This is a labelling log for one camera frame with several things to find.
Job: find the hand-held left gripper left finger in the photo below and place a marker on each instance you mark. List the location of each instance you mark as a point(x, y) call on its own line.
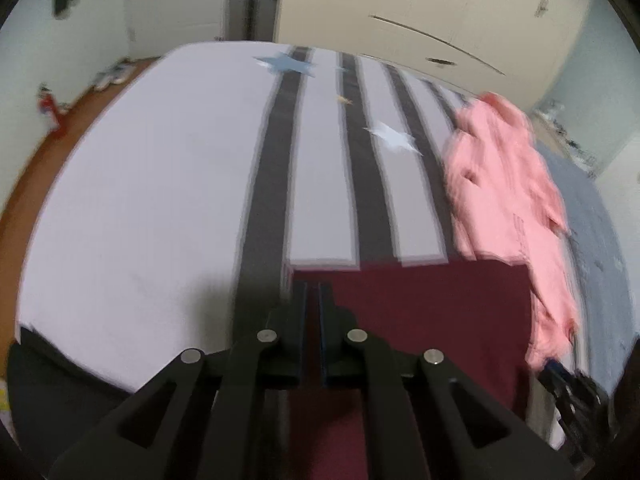
point(301, 325)

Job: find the white headboard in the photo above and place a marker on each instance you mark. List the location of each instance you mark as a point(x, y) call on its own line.
point(625, 190)

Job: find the red fire extinguisher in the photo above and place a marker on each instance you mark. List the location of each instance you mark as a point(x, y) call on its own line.
point(50, 107)

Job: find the white door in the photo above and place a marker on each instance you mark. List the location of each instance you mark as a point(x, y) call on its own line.
point(175, 5)

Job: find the clutter of small gadgets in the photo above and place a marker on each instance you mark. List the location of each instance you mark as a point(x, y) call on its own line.
point(570, 135)

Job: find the black folded clothing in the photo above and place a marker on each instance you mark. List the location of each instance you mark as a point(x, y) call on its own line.
point(60, 400)

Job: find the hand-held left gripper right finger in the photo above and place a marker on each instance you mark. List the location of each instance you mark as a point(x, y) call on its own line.
point(327, 325)

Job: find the dark grey suitcase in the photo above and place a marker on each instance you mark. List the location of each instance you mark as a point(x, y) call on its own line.
point(250, 5)

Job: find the maroon printed shirt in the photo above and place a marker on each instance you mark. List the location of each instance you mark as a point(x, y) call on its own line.
point(425, 310)

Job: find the striped star-print bed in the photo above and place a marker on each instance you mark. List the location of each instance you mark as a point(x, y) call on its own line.
point(150, 185)

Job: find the pink garment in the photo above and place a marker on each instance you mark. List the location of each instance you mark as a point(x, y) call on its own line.
point(500, 195)

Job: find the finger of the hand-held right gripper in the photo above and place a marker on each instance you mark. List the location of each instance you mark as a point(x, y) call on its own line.
point(556, 371)

